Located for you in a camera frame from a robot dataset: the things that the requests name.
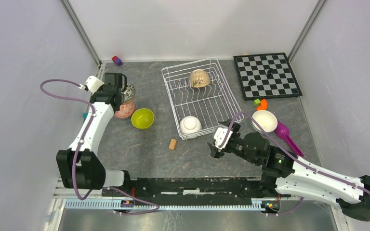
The green cube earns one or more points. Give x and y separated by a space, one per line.
257 102

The purple scoop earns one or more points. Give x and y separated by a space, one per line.
283 132

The aluminium frame rails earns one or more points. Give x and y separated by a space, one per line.
83 195

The blue patterned bowl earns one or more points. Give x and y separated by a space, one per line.
125 111

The orange curved block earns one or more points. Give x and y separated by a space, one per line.
263 105

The beige flower bowl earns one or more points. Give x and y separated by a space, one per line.
199 78

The yellow-green bowl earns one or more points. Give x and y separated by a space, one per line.
142 118

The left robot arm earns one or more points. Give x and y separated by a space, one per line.
79 166

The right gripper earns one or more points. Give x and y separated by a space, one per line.
214 151

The plain white bowl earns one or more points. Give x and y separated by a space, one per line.
190 126

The purple red block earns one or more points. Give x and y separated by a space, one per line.
116 60

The white wire dish rack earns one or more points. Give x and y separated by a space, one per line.
210 104

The wooden block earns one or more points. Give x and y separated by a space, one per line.
172 144

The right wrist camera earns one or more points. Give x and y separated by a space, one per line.
221 137

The white ribbed bowl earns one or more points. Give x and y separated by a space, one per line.
267 120

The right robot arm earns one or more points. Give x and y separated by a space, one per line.
285 173

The black grey chessboard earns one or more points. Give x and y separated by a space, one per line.
281 84

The black chess piece left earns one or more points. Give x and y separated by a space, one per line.
251 82

